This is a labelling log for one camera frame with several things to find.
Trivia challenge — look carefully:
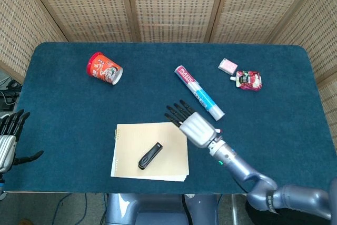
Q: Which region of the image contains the blue floor cable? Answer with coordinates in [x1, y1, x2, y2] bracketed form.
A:
[52, 192, 109, 222]

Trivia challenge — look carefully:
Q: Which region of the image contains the blue felt table cover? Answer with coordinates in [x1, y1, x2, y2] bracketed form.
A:
[3, 42, 337, 195]

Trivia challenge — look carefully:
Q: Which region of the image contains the red instant noodle cup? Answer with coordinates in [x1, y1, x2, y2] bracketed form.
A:
[86, 52, 124, 86]

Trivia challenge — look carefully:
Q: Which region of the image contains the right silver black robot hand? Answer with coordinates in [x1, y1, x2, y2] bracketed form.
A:
[164, 99, 221, 149]

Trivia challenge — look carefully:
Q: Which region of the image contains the red drink pouch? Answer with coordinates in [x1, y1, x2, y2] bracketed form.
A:
[230, 70, 263, 92]

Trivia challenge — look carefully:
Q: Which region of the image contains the black bag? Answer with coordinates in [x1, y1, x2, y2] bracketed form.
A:
[245, 198, 280, 225]

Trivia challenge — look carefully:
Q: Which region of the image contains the small pink white box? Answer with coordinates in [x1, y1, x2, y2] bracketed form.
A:
[217, 57, 239, 75]

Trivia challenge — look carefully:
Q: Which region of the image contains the equipment with cables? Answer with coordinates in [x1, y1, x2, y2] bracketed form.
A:
[0, 76, 23, 112]

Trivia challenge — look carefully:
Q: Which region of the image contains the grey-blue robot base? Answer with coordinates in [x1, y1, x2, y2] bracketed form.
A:
[105, 193, 221, 225]

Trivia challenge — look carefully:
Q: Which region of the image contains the woven rattan folding screen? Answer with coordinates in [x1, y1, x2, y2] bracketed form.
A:
[0, 0, 337, 136]

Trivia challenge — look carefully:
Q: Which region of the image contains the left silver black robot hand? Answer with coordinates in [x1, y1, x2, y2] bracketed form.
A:
[0, 109, 45, 174]

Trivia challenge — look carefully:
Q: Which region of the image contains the cream paper folder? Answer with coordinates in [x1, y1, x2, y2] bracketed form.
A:
[110, 122, 190, 183]

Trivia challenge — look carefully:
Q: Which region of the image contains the black stapler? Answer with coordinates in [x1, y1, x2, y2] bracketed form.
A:
[137, 142, 163, 170]

